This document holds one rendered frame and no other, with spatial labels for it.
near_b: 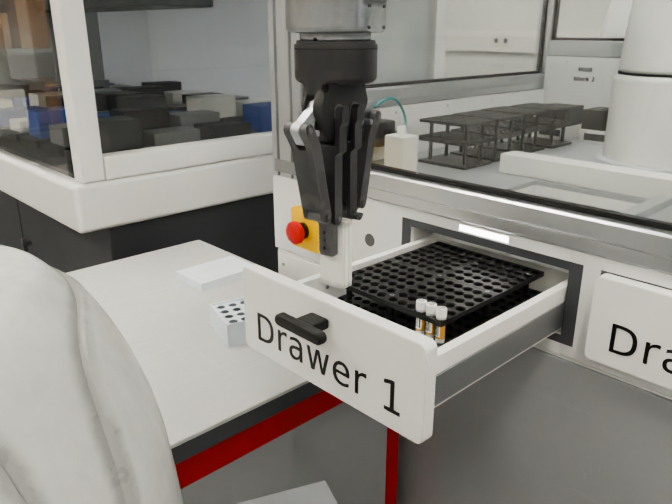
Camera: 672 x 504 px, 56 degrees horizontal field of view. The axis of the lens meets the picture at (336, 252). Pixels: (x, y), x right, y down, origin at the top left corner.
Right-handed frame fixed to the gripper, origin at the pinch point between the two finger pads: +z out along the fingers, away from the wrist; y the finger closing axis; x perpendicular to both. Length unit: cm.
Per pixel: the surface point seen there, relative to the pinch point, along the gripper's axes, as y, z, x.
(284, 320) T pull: -1.8, 8.3, 5.5
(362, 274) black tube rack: 16.4, 9.3, 7.0
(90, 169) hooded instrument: 27, 6, 79
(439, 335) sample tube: 9.6, 11.2, -7.4
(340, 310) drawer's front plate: 0.7, 6.7, -0.1
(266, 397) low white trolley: 3.4, 23.3, 13.1
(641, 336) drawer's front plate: 24.5, 12.3, -25.7
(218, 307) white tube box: 14.9, 20.1, 32.6
